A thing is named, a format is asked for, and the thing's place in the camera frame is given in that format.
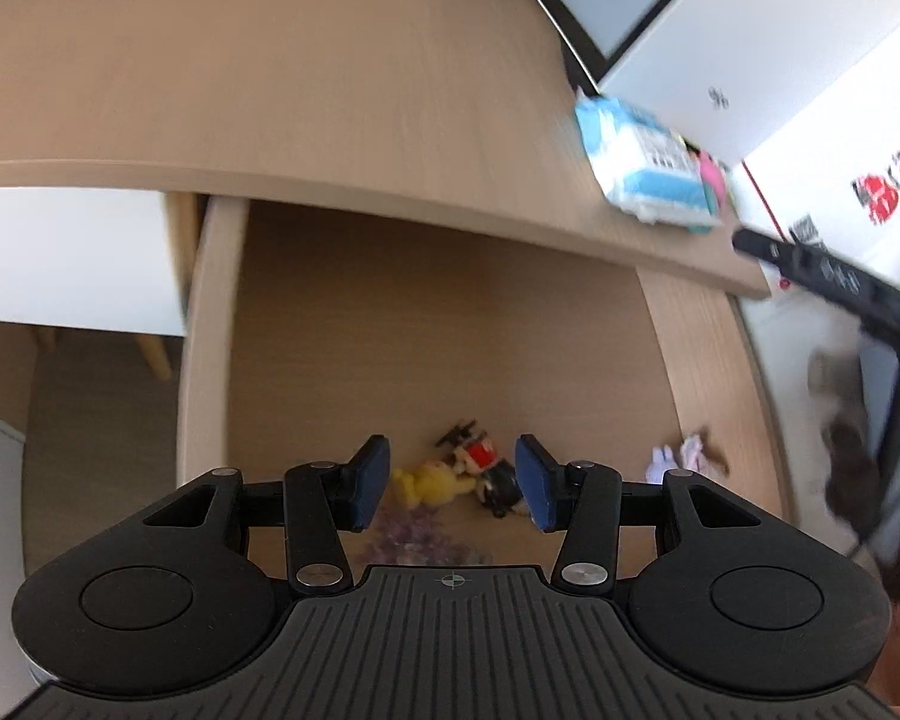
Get purple plush toy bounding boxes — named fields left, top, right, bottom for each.
left=646, top=430, right=731, bottom=485

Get yellow plush toy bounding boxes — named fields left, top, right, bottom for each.
left=392, top=460, right=482, bottom=509

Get pink green plush toy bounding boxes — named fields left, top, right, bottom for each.
left=679, top=136, right=731, bottom=213

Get white desk drawer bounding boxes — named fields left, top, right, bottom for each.
left=0, top=186, right=190, bottom=338
left=175, top=193, right=790, bottom=572

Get black-haired doll figure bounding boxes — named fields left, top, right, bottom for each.
left=436, top=419, right=530, bottom=521

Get person's right hand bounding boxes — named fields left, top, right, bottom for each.
left=808, top=349, right=883, bottom=541

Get purple crystal beads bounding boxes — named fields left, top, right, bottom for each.
left=373, top=508, right=490, bottom=565

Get green stool with wooden legs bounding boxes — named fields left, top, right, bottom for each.
left=30, top=330, right=175, bottom=384

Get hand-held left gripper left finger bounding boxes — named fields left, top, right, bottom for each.
left=141, top=433, right=392, bottom=599

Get blue white tissue pack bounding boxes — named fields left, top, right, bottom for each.
left=574, top=94, right=725, bottom=230

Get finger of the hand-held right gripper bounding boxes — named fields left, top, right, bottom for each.
left=733, top=228, right=900, bottom=350

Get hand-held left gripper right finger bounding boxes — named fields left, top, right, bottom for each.
left=514, top=433, right=772, bottom=601

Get white computer case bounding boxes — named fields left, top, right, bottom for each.
left=499, top=0, right=900, bottom=167

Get white poster with red print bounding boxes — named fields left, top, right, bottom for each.
left=739, top=15, right=900, bottom=331

